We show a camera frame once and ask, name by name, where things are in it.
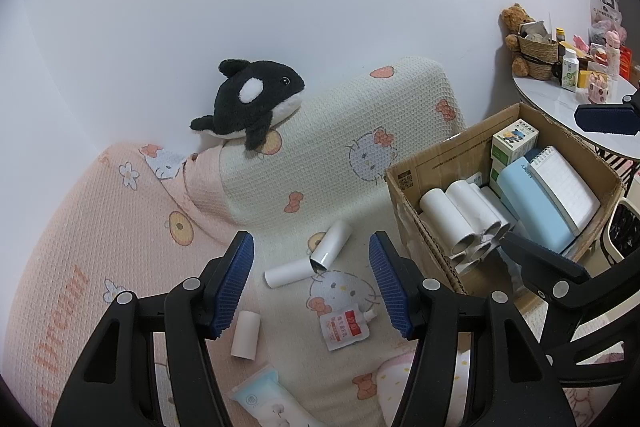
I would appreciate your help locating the plain green white box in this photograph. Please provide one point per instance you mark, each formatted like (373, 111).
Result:
(497, 174)

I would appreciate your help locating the pink bottle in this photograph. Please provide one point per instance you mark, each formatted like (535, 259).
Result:
(613, 54)

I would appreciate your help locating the white paper tube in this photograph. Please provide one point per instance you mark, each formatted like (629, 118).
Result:
(246, 334)
(287, 274)
(332, 244)

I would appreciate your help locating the white bin black bag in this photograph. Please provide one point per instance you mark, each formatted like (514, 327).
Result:
(625, 232)

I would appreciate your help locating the white spiral notepad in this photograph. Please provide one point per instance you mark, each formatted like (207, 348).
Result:
(565, 192)

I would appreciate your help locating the red orange box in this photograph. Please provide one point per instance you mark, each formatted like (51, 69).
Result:
(626, 63)

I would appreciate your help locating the woven straw basket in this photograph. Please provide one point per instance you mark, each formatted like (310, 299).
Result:
(537, 57)

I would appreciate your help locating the round white table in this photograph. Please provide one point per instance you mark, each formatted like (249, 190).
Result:
(550, 97)

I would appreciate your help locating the light blue case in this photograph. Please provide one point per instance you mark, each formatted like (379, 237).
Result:
(530, 202)

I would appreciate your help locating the pink toy figure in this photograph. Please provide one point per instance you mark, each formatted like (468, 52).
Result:
(598, 88)

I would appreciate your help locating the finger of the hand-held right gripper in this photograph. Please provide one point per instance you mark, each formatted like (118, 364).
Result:
(550, 262)
(605, 119)

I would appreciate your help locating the dark bottle yellow cap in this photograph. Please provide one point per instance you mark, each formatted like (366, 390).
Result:
(560, 39)

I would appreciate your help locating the blue white tissue pack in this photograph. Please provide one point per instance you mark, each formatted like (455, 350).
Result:
(270, 399)

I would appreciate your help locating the white pouch red label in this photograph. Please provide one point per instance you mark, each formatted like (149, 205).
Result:
(342, 329)

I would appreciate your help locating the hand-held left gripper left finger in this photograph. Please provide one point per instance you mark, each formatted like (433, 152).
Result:
(235, 287)

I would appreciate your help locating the pink cream cat print blanket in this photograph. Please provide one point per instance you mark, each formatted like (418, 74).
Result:
(300, 167)

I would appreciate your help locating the white green bottle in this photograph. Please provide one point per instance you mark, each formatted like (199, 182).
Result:
(569, 72)

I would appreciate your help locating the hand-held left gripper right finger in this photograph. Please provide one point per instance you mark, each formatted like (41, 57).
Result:
(392, 287)

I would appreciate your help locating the brown teddy bear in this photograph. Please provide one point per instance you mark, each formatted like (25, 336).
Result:
(515, 19)

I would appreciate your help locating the black white orca plush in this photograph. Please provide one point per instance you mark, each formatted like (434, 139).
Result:
(260, 102)

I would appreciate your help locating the brown cardboard box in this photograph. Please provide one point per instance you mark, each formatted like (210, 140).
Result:
(440, 157)

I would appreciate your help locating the pink white dotted pillow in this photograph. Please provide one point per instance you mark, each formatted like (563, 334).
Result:
(395, 377)

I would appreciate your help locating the small yellow box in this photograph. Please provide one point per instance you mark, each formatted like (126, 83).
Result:
(583, 79)

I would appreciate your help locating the green white cartoon box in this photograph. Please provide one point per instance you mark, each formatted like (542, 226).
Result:
(515, 139)

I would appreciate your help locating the stack of white rolls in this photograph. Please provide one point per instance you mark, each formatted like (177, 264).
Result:
(450, 207)

